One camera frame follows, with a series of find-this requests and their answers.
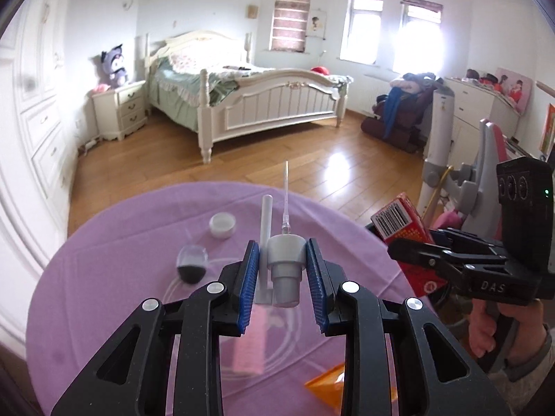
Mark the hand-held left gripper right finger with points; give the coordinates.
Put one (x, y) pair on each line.
(315, 288)

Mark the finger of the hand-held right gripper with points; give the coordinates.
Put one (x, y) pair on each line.
(459, 236)
(416, 253)

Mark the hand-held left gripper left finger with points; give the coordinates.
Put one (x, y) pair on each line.
(247, 288)

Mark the red box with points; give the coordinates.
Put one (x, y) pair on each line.
(412, 225)

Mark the grey spray pump head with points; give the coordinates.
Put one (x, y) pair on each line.
(285, 264)

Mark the black trash bin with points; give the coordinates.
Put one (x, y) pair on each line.
(446, 300)

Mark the white plastic tube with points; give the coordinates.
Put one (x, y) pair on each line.
(265, 234)

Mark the person's right forearm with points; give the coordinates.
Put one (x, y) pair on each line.
(529, 381)

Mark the person's right hand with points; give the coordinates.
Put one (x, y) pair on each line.
(479, 329)

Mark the dark pink cushion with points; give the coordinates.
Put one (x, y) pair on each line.
(448, 221)

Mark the pink grey chair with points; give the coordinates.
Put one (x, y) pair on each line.
(488, 160)

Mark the small bottle dark liquid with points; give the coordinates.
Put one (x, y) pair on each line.
(192, 271)

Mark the orange book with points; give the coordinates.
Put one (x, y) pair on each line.
(548, 130)

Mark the white bottle cap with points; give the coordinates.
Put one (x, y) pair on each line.
(222, 225)

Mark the white dresser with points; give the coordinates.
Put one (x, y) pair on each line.
(472, 108)

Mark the orange packet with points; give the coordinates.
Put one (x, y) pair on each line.
(327, 383)

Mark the white tower appliance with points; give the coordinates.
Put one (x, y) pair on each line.
(442, 130)

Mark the pink picture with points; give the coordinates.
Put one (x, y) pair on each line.
(516, 89)

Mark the pink desk lamp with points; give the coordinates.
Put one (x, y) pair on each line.
(547, 87)

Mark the red black soft toy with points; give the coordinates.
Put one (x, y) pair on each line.
(481, 78)

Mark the dark red massage chair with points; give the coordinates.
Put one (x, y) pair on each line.
(403, 117)

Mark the purple tablecloth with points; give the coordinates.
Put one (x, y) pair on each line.
(130, 225)

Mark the blue garment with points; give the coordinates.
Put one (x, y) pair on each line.
(392, 108)

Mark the pile of clothes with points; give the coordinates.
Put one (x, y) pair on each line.
(416, 80)

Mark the white radiator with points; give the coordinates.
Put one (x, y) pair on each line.
(375, 93)

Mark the bright window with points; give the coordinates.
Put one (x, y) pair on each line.
(418, 37)
(362, 30)

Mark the white wooden bed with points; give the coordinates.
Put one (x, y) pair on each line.
(269, 104)

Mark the red soft item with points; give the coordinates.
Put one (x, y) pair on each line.
(320, 70)

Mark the white power strip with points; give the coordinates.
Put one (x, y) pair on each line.
(89, 146)

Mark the green bedding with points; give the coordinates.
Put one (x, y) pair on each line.
(182, 82)

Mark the white nightstand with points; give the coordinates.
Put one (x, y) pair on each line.
(125, 108)

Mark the purple plush toy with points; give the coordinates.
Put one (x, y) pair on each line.
(113, 65)

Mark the window with brown blind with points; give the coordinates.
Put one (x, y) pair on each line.
(290, 19)

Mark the white wardrobe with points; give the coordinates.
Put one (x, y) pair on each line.
(39, 117)

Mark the wall scroll picture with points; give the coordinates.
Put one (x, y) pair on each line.
(315, 24)

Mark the beige wall ornament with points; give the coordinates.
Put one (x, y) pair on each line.
(253, 11)

